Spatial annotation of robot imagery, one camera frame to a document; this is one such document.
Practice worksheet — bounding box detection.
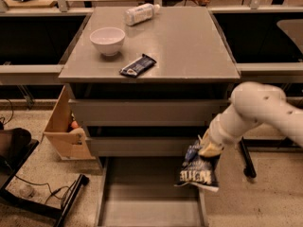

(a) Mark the blue chip bag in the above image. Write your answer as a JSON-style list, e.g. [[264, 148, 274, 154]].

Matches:
[[175, 139, 221, 192]]

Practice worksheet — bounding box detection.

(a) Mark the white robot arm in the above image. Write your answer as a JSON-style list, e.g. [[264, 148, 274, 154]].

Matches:
[[199, 81, 303, 158]]

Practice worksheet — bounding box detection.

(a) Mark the grey bottom drawer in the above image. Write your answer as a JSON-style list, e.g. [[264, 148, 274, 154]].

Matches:
[[96, 157, 208, 227]]

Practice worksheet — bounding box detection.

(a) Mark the grey drawer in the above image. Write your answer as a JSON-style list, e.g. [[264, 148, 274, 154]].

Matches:
[[96, 157, 208, 227], [86, 136, 198, 157], [69, 99, 228, 127]]

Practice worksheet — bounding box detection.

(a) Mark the grey drawer cabinet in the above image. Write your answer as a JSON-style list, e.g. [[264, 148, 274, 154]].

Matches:
[[58, 6, 241, 175]]

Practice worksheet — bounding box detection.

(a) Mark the grey middle drawer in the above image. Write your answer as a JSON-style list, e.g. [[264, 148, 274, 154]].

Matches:
[[86, 136, 198, 157]]

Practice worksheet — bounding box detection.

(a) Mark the grey top drawer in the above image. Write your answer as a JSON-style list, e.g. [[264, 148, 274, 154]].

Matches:
[[69, 99, 228, 127]]

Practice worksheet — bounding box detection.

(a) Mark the dark bag on left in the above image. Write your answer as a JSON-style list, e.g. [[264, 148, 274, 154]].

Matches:
[[0, 128, 31, 167]]

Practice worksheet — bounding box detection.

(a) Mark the black metal stand right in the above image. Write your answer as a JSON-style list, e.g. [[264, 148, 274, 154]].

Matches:
[[235, 96, 303, 180]]

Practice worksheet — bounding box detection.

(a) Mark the black metal stand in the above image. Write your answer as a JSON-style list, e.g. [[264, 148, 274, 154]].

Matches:
[[0, 140, 89, 227], [235, 96, 303, 180]]

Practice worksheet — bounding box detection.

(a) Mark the dark blue snack bar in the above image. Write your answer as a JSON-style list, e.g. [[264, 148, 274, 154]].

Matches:
[[119, 54, 156, 78]]

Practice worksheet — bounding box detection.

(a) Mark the orange fruit in box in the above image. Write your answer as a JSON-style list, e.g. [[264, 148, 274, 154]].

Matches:
[[70, 121, 79, 130]]

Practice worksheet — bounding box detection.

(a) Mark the brown cardboard box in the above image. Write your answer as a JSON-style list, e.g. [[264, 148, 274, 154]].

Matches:
[[44, 87, 94, 160]]

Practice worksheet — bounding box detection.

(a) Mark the white ceramic bowl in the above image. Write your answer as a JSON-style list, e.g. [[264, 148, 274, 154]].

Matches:
[[90, 27, 126, 56]]

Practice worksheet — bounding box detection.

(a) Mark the clear plastic water bottle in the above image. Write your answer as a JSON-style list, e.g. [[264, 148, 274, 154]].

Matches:
[[124, 3, 161, 26]]

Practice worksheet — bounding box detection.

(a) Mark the black metal stand left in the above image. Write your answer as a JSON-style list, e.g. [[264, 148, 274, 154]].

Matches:
[[0, 140, 89, 227]]

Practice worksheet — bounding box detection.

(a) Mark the black cable on floor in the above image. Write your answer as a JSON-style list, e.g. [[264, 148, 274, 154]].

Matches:
[[13, 173, 79, 206]]

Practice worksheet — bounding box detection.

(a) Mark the grey metal rail frame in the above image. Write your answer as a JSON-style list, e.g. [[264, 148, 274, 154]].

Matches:
[[0, 6, 302, 88]]

